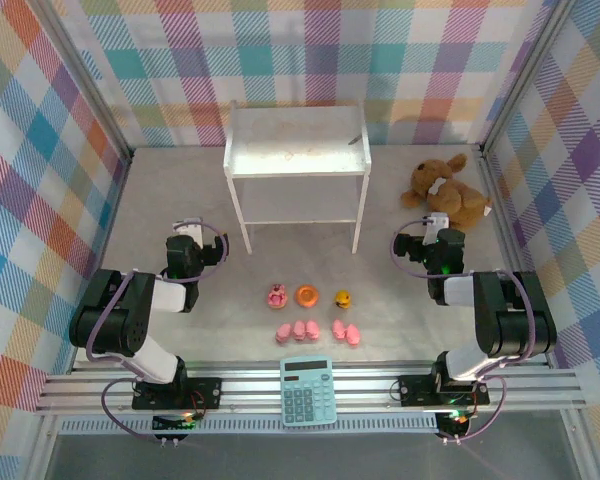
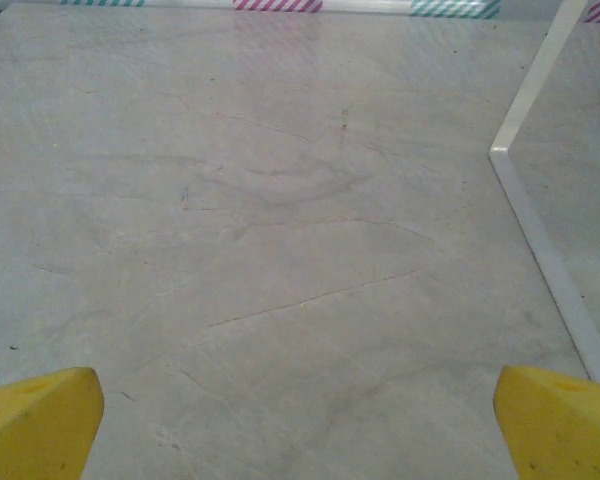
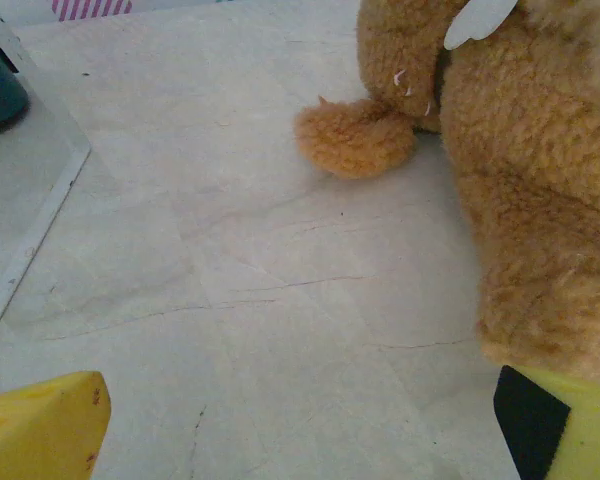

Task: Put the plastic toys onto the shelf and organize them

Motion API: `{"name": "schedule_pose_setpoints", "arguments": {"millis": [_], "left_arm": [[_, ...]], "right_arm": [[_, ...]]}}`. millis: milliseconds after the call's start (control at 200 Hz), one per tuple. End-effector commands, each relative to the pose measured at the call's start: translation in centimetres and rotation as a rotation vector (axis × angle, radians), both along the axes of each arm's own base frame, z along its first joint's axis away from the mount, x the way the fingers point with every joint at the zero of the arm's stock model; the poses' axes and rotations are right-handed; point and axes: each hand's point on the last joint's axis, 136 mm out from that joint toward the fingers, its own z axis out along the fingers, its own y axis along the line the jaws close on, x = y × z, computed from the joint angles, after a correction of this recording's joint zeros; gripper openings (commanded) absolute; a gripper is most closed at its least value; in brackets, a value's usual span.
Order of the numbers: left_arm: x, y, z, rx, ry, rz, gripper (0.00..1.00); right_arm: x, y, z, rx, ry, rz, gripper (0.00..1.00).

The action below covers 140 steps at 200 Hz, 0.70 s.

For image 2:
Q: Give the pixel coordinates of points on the white two-tier shelf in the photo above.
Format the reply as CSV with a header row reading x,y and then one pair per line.
x,y
530,220

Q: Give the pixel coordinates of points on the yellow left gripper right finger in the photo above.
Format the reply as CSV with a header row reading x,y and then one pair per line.
x,y
565,435

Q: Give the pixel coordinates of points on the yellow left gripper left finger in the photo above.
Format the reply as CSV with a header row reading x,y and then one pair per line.
x,y
35,430

